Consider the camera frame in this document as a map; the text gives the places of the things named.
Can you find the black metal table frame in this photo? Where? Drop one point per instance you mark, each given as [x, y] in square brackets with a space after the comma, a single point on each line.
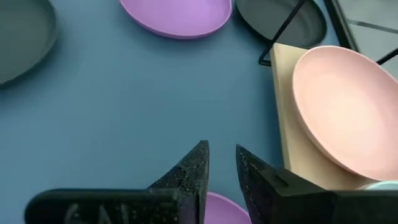
[339, 21]

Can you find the purple plate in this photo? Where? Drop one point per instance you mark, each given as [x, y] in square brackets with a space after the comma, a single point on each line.
[177, 15]
[224, 211]

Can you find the pink plate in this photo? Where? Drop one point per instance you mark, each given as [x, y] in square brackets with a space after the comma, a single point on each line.
[348, 109]

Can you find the dark grey plate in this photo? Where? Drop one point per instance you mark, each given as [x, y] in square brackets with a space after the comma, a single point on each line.
[255, 18]
[21, 37]

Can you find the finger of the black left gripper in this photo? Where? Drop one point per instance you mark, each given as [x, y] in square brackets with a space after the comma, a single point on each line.
[124, 208]
[311, 208]

